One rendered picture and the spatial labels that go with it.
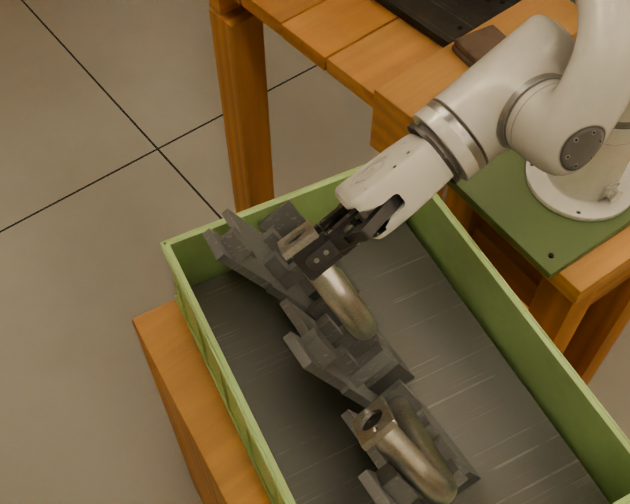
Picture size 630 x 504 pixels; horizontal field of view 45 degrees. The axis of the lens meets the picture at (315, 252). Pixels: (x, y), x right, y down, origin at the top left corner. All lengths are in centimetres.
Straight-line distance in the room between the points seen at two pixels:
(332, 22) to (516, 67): 91
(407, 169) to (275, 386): 51
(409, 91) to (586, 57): 79
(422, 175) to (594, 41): 18
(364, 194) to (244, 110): 130
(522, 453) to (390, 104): 66
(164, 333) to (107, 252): 114
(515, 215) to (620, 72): 65
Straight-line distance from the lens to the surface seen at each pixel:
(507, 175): 137
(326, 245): 73
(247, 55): 189
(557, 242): 130
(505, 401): 115
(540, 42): 76
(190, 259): 119
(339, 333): 105
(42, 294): 235
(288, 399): 112
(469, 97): 74
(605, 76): 69
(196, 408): 119
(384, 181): 71
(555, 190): 136
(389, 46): 157
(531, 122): 71
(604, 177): 132
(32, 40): 317
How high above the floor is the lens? 186
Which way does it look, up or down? 54 degrees down
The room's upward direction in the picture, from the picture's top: straight up
